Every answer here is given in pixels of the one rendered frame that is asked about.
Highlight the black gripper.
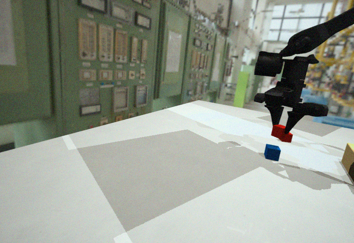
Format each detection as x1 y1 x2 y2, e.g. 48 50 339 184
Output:
254 78 329 134

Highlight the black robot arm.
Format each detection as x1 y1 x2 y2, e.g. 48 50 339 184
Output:
254 7 354 107

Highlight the red cube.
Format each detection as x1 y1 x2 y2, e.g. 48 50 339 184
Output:
271 125 289 139
280 132 293 142

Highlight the blue cube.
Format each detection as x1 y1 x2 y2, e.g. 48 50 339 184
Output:
264 144 281 161

